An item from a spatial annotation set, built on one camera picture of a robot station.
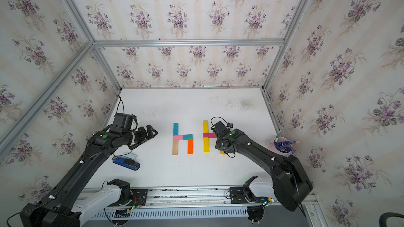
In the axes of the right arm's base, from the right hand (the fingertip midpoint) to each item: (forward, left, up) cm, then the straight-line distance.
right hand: (224, 146), depth 85 cm
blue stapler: (-10, +52, -1) cm, 52 cm away
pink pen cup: (0, -30, +3) cm, 30 cm away
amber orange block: (-7, +2, +9) cm, 12 cm away
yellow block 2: (+3, +10, -5) cm, 12 cm away
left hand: (-1, +37, +11) cm, 38 cm away
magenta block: (+10, +8, -5) cm, 14 cm away
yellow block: (+15, +10, -5) cm, 19 cm away
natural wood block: (+1, +28, -5) cm, 29 cm away
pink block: (+7, +27, -5) cm, 28 cm away
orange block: (+1, +19, -4) cm, 19 cm away
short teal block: (+7, +21, -4) cm, 23 cm away
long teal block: (+12, +29, -4) cm, 32 cm away
